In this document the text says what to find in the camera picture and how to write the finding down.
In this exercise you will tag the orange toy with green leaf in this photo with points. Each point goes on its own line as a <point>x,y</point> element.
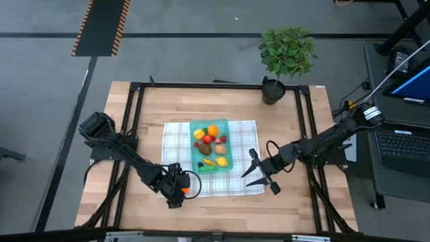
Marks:
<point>213,130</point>

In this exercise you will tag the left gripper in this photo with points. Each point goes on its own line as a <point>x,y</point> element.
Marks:
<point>168,188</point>

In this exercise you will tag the red toy apple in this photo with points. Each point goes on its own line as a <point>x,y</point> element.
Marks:
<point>207,139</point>

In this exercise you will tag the white checked cloth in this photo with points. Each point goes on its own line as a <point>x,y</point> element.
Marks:
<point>242,181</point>

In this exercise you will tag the black laptop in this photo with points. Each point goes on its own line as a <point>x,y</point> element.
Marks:
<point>403,148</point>

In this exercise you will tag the black mat with orange stripes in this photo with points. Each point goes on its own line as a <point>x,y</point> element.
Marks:
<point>100,27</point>

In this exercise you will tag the black power adapter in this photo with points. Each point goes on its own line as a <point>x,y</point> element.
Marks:
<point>399,60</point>

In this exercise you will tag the black stand legs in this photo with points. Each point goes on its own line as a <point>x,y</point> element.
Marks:
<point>403,29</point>

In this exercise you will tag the yellow toy bell pepper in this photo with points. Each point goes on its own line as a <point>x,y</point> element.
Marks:
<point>199,133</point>

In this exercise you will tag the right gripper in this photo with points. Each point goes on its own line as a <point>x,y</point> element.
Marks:
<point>268,168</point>

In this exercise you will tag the yellow toy lemon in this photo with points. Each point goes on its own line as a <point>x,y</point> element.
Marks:
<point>221,162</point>

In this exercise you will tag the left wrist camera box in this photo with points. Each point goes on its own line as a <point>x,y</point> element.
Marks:
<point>183,181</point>

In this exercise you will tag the yellow toy banana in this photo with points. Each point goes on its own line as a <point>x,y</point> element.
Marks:
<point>209,162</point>

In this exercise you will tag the monitor with blue screen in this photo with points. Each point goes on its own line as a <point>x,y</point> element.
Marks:
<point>416,84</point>

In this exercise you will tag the yellow plug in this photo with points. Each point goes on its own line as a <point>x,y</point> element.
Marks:
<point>351,105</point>

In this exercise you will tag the black metal table frame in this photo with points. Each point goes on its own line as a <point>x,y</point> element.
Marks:
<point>218,85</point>

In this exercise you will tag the red toy strawberry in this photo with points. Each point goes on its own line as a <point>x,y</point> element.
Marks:
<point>223,138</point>

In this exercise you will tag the grey furniture leg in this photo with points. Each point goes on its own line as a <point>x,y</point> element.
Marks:
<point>10,154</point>

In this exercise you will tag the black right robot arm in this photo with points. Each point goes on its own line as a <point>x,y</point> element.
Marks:
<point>332,138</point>

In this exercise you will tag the brown toy kiwi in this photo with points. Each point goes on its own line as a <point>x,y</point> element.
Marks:
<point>205,149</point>

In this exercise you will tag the round orange toy fruit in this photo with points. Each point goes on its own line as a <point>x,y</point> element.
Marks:
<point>185,190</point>

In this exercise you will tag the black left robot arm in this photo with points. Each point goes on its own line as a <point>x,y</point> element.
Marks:
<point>127,154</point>

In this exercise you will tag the potted green plant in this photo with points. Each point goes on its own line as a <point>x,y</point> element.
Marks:
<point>285,50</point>

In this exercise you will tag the teal translucent plastic container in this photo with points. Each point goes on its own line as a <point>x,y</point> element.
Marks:
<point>230,158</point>

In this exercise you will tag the white rod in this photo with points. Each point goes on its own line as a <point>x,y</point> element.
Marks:
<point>394,73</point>

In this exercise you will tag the black bar with silver brackets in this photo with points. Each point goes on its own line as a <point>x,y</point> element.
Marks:
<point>50,235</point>

